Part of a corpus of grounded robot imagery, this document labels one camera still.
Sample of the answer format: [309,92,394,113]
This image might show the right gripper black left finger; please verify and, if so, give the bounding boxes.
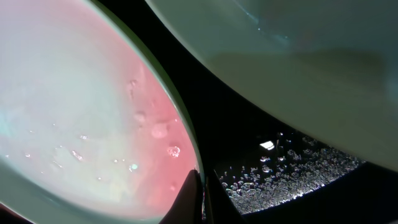
[159,169,203,224]

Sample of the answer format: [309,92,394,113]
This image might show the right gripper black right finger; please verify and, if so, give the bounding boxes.
[205,170,246,224]

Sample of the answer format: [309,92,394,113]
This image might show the light blue plate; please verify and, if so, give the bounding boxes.
[1,0,201,223]

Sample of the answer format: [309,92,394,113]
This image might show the round black serving tray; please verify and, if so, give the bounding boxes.
[103,1,397,223]

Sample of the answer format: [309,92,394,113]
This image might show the pale green plate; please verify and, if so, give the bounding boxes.
[149,0,397,170]

